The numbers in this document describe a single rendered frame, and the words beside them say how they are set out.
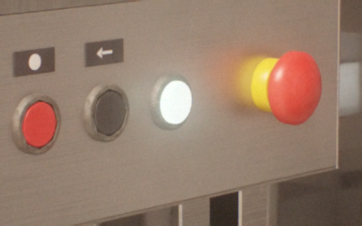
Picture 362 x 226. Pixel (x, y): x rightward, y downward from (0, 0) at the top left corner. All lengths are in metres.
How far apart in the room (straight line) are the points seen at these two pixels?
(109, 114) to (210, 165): 0.09
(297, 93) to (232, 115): 0.04
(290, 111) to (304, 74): 0.02
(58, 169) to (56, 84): 0.04
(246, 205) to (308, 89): 0.27
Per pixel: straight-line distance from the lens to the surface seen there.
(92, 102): 0.93
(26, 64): 0.90
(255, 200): 1.28
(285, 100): 1.01
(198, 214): 1.24
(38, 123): 0.91
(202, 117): 1.00
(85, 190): 0.94
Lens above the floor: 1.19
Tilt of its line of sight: 9 degrees down
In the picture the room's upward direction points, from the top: straight up
